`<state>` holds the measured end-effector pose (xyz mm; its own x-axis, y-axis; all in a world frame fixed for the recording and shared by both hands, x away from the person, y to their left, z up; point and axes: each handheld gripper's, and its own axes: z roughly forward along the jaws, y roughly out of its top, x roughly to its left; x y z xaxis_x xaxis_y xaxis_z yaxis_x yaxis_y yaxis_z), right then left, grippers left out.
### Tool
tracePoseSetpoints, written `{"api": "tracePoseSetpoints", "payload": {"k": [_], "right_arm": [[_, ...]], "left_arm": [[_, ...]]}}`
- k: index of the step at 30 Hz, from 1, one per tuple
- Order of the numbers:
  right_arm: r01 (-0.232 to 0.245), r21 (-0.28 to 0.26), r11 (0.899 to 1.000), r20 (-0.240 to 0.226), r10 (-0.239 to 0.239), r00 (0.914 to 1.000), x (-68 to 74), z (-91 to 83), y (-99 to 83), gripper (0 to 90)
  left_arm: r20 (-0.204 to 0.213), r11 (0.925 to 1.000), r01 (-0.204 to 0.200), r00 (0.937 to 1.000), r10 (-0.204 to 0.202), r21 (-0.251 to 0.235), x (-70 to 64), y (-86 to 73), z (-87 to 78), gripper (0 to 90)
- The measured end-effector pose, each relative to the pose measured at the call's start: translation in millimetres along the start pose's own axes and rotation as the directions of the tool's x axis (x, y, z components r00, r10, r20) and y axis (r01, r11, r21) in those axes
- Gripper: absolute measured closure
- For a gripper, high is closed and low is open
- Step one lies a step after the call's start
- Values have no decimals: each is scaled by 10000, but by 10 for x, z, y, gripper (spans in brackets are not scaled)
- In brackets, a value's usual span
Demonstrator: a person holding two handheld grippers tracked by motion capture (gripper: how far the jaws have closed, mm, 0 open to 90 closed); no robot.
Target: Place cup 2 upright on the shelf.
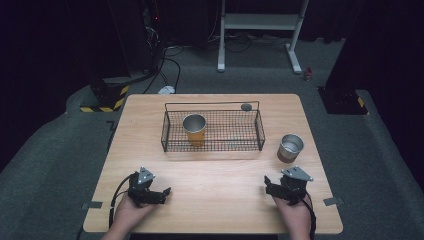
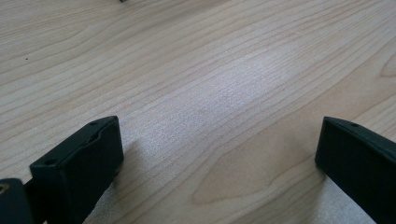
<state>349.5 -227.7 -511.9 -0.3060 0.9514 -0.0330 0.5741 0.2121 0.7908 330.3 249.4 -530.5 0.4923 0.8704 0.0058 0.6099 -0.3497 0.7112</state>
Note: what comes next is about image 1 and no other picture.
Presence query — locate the black equipment rack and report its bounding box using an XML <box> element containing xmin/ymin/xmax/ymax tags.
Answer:
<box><xmin>108</xmin><ymin>0</ymin><xmax>168</xmax><ymax>77</ymax></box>

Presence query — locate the black stand base yellow mark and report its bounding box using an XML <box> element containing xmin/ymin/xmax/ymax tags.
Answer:
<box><xmin>317</xmin><ymin>86</ymin><xmax>370</xmax><ymax>116</ymax></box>

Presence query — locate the person's left hand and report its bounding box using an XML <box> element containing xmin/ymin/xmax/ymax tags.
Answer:
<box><xmin>111</xmin><ymin>194</ymin><xmax>158</xmax><ymax>233</ymax></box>

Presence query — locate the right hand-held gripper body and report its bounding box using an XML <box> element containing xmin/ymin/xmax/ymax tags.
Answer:
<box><xmin>279</xmin><ymin>166</ymin><xmax>314</xmax><ymax>206</ymax></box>

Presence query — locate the black cable bundle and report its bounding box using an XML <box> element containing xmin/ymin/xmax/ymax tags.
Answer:
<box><xmin>206</xmin><ymin>30</ymin><xmax>292</xmax><ymax>55</ymax></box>

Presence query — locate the black wire basket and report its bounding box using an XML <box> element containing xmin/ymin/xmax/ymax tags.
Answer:
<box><xmin>160</xmin><ymin>100</ymin><xmax>267</xmax><ymax>153</ymax></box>

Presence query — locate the yellow-black striped stand base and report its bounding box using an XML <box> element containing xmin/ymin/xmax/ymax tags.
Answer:
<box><xmin>79</xmin><ymin>77</ymin><xmax>131</xmax><ymax>114</ymax></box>

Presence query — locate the silver metal cup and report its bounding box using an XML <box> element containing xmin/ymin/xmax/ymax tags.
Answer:
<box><xmin>276</xmin><ymin>133</ymin><xmax>305</xmax><ymax>164</ymax></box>

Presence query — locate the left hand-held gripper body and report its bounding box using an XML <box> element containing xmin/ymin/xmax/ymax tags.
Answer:
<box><xmin>127</xmin><ymin>166</ymin><xmax>164</xmax><ymax>208</ymax></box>

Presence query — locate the grey tape strip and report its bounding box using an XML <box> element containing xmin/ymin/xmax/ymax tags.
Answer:
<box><xmin>81</xmin><ymin>200</ymin><xmax>104</xmax><ymax>211</ymax></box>
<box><xmin>322</xmin><ymin>196</ymin><xmax>346</xmax><ymax>207</ymax></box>

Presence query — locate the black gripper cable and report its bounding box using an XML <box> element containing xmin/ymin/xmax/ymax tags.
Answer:
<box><xmin>303</xmin><ymin>192</ymin><xmax>318</xmax><ymax>240</ymax></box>
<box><xmin>108</xmin><ymin>172</ymin><xmax>138</xmax><ymax>230</ymax></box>

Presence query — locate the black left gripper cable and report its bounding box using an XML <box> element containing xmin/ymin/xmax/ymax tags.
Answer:
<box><xmin>108</xmin><ymin>172</ymin><xmax>138</xmax><ymax>230</ymax></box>

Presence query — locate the white metal stand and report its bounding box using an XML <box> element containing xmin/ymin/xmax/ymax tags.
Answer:
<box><xmin>216</xmin><ymin>0</ymin><xmax>310</xmax><ymax>75</ymax></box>

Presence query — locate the orange metal cup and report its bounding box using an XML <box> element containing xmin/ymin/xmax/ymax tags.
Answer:
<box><xmin>181</xmin><ymin>113</ymin><xmax>208</xmax><ymax>148</ymax></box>

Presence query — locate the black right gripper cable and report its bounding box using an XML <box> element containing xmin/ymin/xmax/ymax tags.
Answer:
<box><xmin>303</xmin><ymin>192</ymin><xmax>318</xmax><ymax>240</ymax></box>

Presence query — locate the black floor cable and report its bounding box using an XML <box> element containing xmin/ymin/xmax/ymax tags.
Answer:
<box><xmin>142</xmin><ymin>44</ymin><xmax>185</xmax><ymax>95</ymax></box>

